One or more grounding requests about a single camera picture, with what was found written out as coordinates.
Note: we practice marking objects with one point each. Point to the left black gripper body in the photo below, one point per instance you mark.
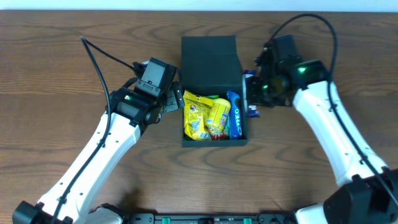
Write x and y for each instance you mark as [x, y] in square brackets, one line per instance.
[173, 101]

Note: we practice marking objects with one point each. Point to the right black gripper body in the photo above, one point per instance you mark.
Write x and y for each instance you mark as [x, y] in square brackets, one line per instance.
[253, 92]

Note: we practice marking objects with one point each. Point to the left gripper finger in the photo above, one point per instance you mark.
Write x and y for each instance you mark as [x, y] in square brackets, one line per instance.
[170, 104]
[179, 102]

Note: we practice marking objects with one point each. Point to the Haribo worms gummy bag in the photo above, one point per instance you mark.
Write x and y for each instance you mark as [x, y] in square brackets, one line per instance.
[215, 135]

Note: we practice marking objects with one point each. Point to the yellow snack bag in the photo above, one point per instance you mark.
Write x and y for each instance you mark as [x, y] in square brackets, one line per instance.
[195, 113]

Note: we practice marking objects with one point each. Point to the yellow candy canister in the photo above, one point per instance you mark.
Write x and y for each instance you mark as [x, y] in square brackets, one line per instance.
[218, 115]

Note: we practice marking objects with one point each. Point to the purple Dairy Milk bar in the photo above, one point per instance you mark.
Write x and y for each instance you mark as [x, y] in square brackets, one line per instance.
[248, 81]

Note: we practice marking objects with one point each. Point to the blue Oreo cookie pack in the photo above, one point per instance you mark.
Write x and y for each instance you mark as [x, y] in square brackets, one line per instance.
[235, 128]

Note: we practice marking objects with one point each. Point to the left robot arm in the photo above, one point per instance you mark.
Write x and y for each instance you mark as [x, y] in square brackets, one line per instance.
[140, 102]

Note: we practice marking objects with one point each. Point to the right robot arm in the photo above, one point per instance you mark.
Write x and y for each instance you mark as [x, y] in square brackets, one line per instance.
[367, 188]

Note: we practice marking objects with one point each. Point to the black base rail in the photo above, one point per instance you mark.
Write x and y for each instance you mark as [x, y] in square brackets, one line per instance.
[262, 218]

